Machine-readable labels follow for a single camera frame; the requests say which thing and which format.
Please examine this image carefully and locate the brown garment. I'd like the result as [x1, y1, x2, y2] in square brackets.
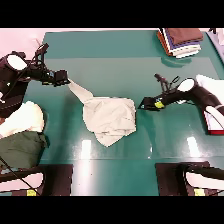
[164, 27, 205, 47]

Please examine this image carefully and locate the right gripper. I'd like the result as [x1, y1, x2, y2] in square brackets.
[137, 93, 168, 112]

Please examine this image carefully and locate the orange garment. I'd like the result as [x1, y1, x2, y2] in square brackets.
[156, 29, 172, 56]

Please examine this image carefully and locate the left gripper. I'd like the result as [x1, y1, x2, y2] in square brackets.
[52, 69, 71, 88]

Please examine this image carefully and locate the purple garment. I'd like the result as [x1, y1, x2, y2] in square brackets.
[161, 28, 176, 52]

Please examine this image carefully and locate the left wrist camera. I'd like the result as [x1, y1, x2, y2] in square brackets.
[32, 42, 50, 68]

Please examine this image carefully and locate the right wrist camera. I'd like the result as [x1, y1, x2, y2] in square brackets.
[153, 73, 181, 93]

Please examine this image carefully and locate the dark green garment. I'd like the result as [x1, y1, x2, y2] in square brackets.
[0, 130, 48, 170]

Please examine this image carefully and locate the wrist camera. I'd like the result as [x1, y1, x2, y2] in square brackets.
[153, 73, 181, 93]
[32, 42, 50, 68]

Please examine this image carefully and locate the black cable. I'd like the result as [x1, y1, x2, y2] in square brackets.
[0, 155, 42, 197]

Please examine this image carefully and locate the cream garment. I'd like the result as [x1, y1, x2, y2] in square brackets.
[169, 42, 203, 60]

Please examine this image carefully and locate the beige shirt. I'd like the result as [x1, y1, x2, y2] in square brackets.
[67, 79, 138, 148]

